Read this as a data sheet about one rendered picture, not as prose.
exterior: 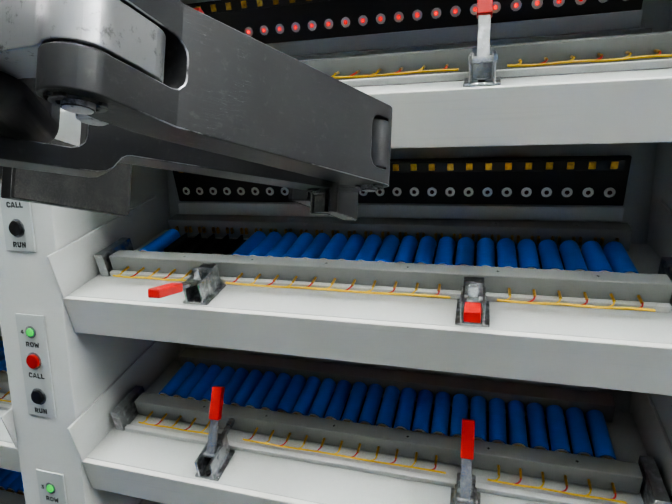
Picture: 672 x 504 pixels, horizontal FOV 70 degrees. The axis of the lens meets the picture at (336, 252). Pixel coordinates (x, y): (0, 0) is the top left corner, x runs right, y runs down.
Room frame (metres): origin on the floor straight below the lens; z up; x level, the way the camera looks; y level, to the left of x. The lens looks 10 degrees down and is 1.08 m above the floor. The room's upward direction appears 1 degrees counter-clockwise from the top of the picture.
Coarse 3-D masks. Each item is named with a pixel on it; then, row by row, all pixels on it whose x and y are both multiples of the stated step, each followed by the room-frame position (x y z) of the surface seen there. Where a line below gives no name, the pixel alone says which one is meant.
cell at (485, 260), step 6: (480, 240) 0.51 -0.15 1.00; (486, 240) 0.50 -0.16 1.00; (492, 240) 0.51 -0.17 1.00; (480, 246) 0.49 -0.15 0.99; (486, 246) 0.49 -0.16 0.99; (492, 246) 0.49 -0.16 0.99; (480, 252) 0.48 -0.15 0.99; (486, 252) 0.47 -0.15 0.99; (492, 252) 0.48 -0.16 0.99; (480, 258) 0.47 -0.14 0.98; (486, 258) 0.46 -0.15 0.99; (492, 258) 0.47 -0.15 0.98; (480, 264) 0.45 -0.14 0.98; (486, 264) 0.45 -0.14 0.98; (492, 264) 0.45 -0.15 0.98
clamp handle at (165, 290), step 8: (192, 272) 0.47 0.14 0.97; (200, 272) 0.47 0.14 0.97; (192, 280) 0.46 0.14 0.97; (200, 280) 0.47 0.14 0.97; (152, 288) 0.41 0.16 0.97; (160, 288) 0.41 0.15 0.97; (168, 288) 0.42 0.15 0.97; (176, 288) 0.43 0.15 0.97; (184, 288) 0.44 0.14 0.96; (152, 296) 0.40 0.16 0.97; (160, 296) 0.40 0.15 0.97
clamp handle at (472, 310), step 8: (472, 288) 0.39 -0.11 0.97; (472, 296) 0.39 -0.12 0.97; (472, 304) 0.35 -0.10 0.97; (480, 304) 0.36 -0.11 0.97; (464, 312) 0.33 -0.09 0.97; (472, 312) 0.33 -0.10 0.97; (480, 312) 0.33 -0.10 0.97; (464, 320) 0.33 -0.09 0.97; (472, 320) 0.33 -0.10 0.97; (480, 320) 0.33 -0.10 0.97
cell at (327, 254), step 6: (336, 234) 0.55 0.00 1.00; (342, 234) 0.55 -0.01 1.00; (330, 240) 0.54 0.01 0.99; (336, 240) 0.54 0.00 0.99; (342, 240) 0.54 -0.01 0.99; (330, 246) 0.52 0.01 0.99; (336, 246) 0.52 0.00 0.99; (342, 246) 0.54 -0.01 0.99; (324, 252) 0.51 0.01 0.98; (330, 252) 0.51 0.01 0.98; (336, 252) 0.52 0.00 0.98; (318, 258) 0.50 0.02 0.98; (324, 258) 0.50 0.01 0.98; (330, 258) 0.50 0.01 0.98; (336, 258) 0.51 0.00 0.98
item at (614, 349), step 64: (64, 256) 0.51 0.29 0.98; (640, 256) 0.48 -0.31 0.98; (128, 320) 0.48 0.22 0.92; (192, 320) 0.46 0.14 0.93; (256, 320) 0.44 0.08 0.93; (320, 320) 0.42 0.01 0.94; (384, 320) 0.41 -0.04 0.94; (448, 320) 0.40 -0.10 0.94; (512, 320) 0.39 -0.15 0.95; (576, 320) 0.38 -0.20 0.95; (640, 320) 0.38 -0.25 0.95; (576, 384) 0.37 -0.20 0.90; (640, 384) 0.35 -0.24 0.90
